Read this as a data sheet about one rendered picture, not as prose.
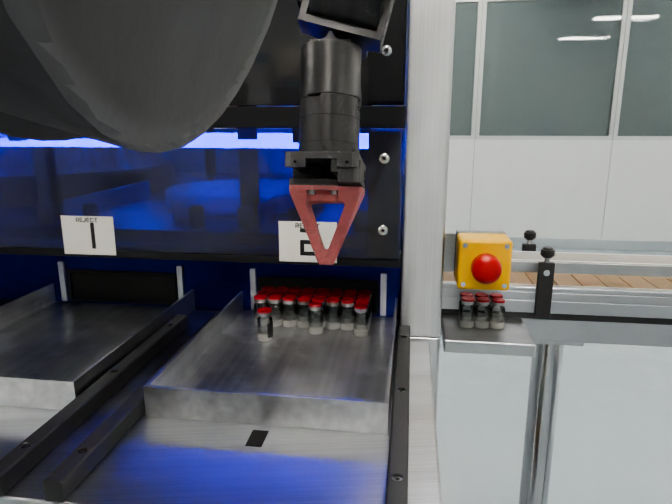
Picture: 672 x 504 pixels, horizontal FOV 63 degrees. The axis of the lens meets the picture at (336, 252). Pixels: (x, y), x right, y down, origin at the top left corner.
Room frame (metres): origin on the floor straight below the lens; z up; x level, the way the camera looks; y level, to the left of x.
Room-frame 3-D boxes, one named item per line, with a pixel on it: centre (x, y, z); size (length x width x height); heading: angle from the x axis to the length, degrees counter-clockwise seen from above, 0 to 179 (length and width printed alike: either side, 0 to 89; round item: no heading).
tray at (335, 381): (0.68, 0.05, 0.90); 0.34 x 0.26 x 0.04; 172
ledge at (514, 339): (0.81, -0.23, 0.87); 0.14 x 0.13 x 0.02; 172
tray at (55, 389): (0.73, 0.39, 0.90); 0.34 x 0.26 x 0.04; 172
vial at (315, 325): (0.77, 0.03, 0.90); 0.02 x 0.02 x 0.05
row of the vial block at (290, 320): (0.79, 0.04, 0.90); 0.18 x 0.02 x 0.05; 82
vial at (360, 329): (0.76, -0.04, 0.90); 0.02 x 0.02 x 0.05
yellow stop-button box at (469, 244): (0.77, -0.21, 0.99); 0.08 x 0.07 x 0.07; 172
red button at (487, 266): (0.72, -0.20, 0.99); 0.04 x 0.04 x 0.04; 82
